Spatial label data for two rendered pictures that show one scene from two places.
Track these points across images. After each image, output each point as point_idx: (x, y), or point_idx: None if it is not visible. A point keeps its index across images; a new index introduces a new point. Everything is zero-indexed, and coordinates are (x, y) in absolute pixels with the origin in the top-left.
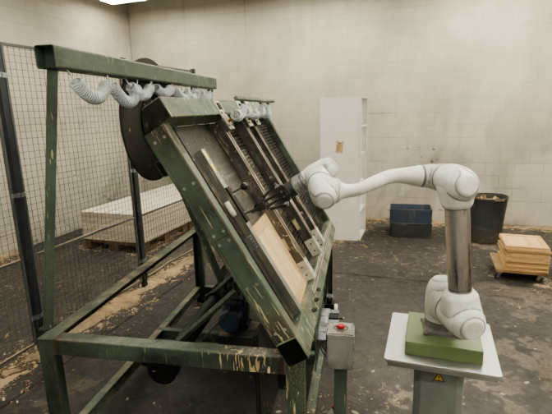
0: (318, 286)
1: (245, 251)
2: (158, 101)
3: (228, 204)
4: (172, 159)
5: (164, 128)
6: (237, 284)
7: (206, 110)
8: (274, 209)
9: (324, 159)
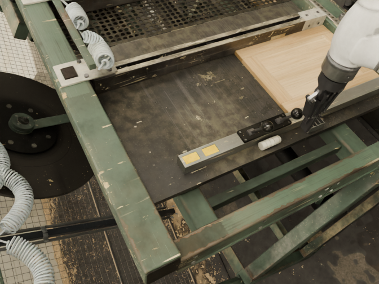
0: (330, 9)
1: (356, 164)
2: (151, 274)
3: (267, 145)
4: (225, 242)
5: (188, 258)
6: (368, 173)
7: (101, 121)
8: (330, 105)
9: (364, 24)
